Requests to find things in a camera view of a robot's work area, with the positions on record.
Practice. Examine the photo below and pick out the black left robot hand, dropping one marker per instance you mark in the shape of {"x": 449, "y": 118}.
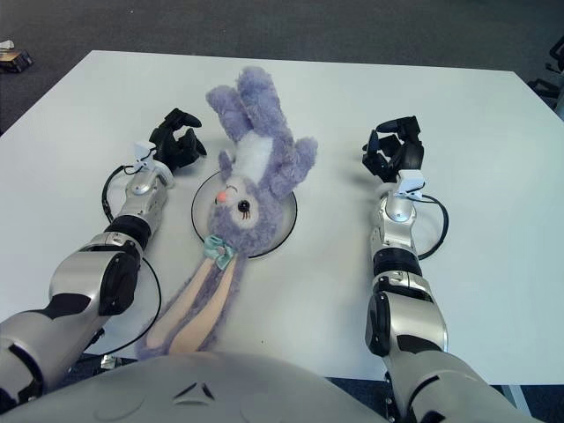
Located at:
{"x": 176, "y": 147}

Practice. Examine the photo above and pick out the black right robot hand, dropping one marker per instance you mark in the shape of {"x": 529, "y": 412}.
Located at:
{"x": 396, "y": 154}

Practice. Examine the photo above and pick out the purple plush bunny doll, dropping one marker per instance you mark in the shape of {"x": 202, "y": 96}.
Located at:
{"x": 260, "y": 185}

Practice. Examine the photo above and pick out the white plate with black rim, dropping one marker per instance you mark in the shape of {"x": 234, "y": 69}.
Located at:
{"x": 286, "y": 220}

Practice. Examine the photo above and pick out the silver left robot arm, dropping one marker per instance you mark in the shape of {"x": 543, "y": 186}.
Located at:
{"x": 97, "y": 282}

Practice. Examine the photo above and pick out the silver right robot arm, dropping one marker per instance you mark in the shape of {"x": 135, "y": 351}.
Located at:
{"x": 405, "y": 282}

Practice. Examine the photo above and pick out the black and orange box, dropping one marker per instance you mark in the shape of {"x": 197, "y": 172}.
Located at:
{"x": 15, "y": 59}

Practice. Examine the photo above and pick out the crumpled white paper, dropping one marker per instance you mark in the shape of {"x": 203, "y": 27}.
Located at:
{"x": 6, "y": 44}

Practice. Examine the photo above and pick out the grey robot torso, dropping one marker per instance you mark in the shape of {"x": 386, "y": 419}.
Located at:
{"x": 198, "y": 396}

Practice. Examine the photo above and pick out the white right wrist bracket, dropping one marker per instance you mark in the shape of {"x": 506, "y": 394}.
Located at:
{"x": 410, "y": 183}

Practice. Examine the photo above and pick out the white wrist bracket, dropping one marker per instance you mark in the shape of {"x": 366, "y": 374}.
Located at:
{"x": 143, "y": 152}
{"x": 410, "y": 183}

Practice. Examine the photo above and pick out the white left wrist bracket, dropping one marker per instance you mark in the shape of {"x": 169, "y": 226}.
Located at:
{"x": 143, "y": 152}

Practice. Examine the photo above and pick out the metal table bracket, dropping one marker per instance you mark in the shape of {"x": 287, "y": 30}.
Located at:
{"x": 108, "y": 361}

